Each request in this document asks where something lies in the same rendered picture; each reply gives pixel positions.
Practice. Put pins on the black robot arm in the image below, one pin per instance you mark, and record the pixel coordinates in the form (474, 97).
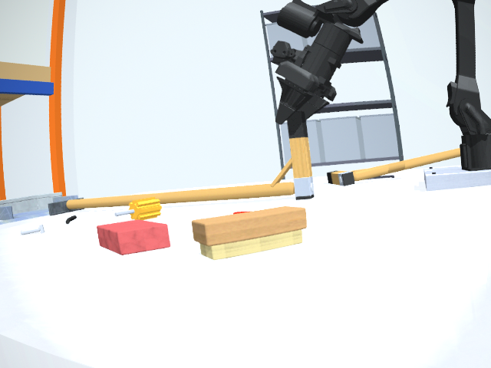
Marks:
(463, 94)

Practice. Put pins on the red block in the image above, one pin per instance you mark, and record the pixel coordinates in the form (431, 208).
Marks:
(131, 237)

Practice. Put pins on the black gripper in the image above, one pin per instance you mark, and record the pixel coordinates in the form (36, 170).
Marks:
(304, 88)

